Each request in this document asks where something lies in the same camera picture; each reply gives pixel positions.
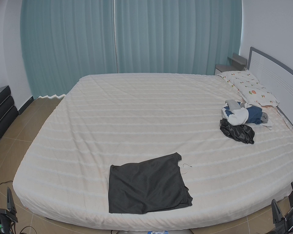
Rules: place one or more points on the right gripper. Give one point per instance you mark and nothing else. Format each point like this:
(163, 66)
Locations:
(286, 227)

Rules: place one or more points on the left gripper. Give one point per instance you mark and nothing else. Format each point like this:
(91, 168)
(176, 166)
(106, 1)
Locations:
(6, 217)

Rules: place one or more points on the black T-shirt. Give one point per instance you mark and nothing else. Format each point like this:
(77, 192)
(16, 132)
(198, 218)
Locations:
(146, 185)

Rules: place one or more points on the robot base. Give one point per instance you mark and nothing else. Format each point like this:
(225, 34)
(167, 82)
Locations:
(158, 232)

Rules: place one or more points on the pile of clothes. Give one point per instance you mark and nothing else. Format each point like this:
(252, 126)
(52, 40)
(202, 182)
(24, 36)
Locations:
(240, 114)

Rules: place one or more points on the bed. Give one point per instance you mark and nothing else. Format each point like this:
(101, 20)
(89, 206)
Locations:
(137, 114)

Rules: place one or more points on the black shiny garment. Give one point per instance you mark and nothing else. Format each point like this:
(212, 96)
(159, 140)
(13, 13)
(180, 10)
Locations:
(238, 133)

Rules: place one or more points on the black chest of drawers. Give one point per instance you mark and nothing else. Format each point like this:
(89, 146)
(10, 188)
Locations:
(6, 109)

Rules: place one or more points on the white printed pillow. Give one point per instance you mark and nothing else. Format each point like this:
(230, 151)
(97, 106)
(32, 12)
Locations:
(249, 88)

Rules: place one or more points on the grey bedside table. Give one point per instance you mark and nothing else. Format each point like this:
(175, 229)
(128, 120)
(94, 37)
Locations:
(225, 68)

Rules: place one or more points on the blue-green curtain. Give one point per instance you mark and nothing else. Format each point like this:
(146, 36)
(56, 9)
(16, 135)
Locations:
(68, 41)
(178, 34)

